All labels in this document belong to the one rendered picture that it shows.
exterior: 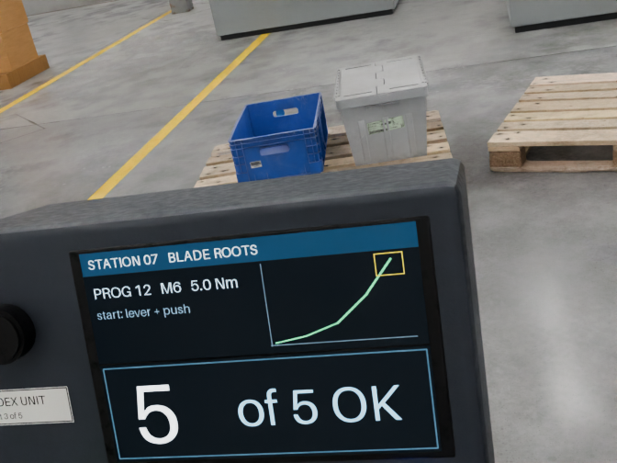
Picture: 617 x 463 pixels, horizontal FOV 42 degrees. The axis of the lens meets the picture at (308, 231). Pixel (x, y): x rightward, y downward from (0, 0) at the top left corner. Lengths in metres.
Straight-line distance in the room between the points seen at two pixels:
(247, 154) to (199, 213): 3.23
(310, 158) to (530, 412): 1.77
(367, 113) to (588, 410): 1.77
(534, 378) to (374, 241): 2.01
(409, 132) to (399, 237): 3.21
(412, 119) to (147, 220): 3.18
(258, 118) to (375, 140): 0.82
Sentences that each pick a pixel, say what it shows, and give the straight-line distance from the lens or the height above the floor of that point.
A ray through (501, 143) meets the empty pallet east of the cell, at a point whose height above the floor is 0.14.
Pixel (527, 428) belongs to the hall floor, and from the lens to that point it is 2.18.
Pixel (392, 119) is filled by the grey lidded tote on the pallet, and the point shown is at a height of 0.34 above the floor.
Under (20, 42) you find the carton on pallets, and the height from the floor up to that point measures 0.35.
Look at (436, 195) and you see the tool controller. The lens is 0.34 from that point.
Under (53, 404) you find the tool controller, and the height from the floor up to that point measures 1.17.
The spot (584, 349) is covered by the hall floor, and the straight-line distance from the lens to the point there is 2.45.
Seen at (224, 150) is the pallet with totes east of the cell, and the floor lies 0.15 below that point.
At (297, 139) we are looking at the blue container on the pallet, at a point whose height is 0.32.
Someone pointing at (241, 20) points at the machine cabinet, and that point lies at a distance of 8.15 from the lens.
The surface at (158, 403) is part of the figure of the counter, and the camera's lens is 0.40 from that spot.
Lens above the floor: 1.39
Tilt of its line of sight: 24 degrees down
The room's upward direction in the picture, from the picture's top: 12 degrees counter-clockwise
